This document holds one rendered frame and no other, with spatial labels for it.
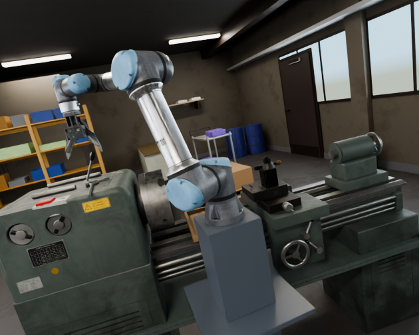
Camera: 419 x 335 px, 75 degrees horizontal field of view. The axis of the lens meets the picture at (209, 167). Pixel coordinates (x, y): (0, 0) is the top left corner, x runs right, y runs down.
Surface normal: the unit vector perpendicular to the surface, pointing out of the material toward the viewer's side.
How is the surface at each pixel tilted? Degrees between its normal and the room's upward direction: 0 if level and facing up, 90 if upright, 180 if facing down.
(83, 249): 90
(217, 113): 90
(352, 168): 90
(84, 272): 90
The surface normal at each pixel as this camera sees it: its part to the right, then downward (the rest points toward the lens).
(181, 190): -0.52, 0.41
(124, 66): -0.63, 0.17
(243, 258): 0.31, 0.15
